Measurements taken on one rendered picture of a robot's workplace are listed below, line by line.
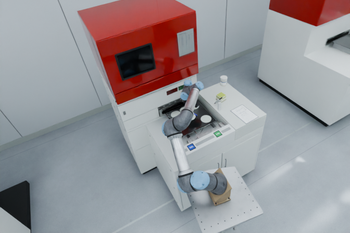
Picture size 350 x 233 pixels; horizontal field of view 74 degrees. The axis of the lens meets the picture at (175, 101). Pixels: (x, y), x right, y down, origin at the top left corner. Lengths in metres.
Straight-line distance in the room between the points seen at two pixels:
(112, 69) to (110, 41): 0.23
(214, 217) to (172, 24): 1.44
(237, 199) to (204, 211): 0.25
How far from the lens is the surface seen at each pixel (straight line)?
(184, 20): 1.93
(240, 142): 2.26
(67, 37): 3.34
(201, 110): 2.31
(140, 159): 2.71
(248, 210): 1.86
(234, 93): 2.42
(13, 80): 3.57
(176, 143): 1.70
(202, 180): 1.59
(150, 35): 1.84
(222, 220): 1.81
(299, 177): 3.09
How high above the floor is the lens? 2.50
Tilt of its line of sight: 41 degrees down
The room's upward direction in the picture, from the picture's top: 8 degrees counter-clockwise
